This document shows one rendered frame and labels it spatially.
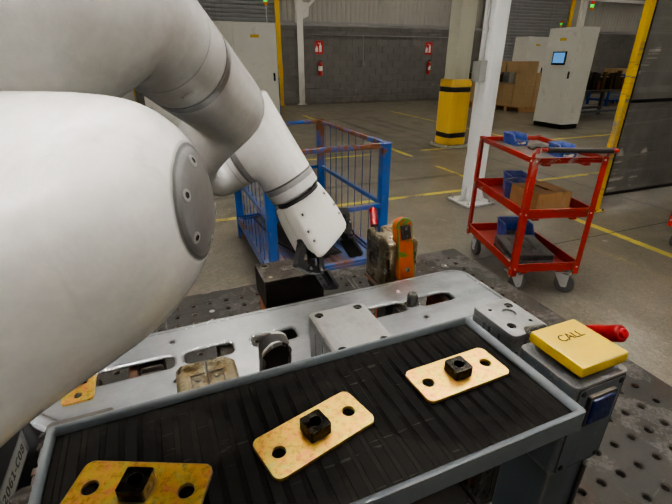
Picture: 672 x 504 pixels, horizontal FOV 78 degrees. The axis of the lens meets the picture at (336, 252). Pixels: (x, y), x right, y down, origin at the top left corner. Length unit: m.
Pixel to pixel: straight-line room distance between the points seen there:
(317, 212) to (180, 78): 0.36
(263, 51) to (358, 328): 8.15
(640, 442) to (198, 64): 1.04
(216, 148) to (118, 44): 0.24
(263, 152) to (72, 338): 0.48
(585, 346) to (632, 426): 0.69
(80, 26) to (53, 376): 0.19
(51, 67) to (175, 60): 0.09
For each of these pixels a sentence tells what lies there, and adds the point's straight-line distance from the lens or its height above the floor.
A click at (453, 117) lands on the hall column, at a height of 0.51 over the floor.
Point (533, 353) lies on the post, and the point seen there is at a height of 1.14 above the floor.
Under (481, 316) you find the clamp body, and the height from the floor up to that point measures 1.05.
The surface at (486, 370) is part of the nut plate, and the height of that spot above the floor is 1.16.
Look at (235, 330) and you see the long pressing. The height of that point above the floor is 1.00.
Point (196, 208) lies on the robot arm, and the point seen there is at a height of 1.34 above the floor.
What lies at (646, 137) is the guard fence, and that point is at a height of 0.69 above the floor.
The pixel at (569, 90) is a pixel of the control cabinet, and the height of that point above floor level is 0.80.
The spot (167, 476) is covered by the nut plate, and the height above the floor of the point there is 1.16.
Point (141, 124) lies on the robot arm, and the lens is 0.20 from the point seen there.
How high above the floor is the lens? 1.40
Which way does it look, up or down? 25 degrees down
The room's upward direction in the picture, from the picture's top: straight up
